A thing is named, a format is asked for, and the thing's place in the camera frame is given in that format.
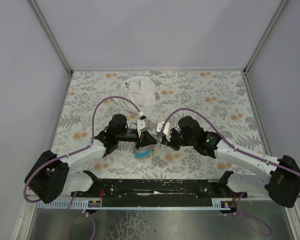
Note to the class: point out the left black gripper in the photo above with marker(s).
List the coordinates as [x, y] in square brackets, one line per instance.
[139, 139]

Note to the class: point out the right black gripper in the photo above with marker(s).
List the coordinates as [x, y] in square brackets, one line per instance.
[171, 139]

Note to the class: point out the blue key tag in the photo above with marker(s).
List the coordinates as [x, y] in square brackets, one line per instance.
[143, 154]

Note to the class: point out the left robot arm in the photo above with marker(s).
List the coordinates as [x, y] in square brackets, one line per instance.
[53, 175]

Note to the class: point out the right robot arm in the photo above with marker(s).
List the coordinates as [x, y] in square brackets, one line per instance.
[277, 178]

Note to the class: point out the crumpled white cloth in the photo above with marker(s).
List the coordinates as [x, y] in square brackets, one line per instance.
[141, 91]

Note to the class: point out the floral table mat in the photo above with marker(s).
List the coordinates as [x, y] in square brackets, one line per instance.
[216, 99]

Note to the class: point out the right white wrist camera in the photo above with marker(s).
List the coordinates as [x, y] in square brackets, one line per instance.
[163, 127]

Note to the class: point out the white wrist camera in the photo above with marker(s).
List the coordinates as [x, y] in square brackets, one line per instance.
[142, 125]
[163, 127]

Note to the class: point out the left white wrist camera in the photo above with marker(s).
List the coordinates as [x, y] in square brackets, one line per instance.
[142, 125]

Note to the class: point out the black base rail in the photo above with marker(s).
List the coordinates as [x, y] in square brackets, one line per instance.
[155, 193]

